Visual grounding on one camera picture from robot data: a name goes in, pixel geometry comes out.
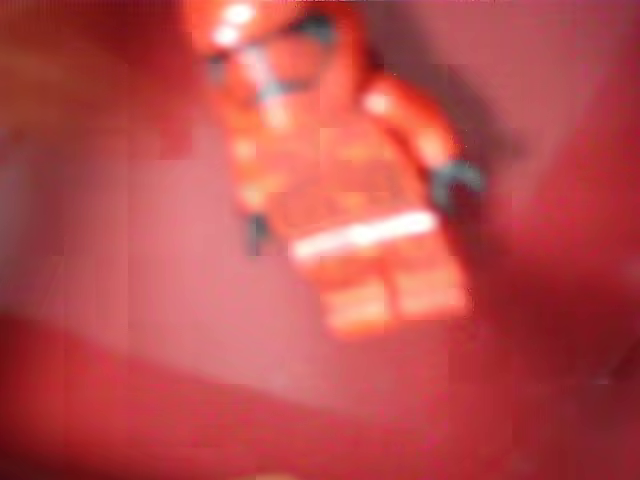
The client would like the small red toy figure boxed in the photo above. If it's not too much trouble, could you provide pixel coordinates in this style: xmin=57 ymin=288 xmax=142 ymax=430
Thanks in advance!
xmin=191 ymin=0 xmax=487 ymax=342

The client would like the dark red open box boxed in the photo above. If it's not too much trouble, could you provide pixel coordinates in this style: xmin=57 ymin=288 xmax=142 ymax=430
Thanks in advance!
xmin=0 ymin=0 xmax=640 ymax=480

